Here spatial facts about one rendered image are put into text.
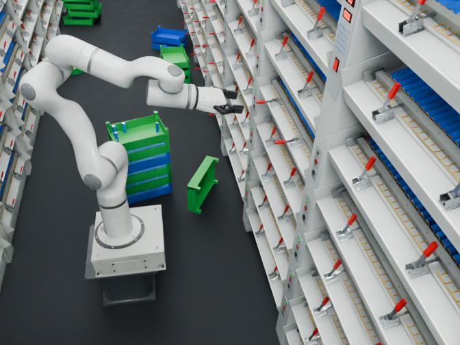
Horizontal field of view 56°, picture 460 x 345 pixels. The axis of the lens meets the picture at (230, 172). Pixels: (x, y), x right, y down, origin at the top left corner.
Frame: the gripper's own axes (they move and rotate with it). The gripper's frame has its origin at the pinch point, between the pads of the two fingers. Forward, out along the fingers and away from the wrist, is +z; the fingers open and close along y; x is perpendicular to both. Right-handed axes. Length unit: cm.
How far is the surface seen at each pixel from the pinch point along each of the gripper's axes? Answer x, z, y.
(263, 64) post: 1.5, 17.9, -30.2
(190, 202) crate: -99, 9, -50
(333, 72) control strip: 31.7, 10.1, 33.8
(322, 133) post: 12.9, 14.5, 34.3
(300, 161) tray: -7.8, 20.0, 21.2
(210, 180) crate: -102, 25, -73
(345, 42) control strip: 41, 8, 37
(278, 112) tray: -7.6, 21.2, -8.5
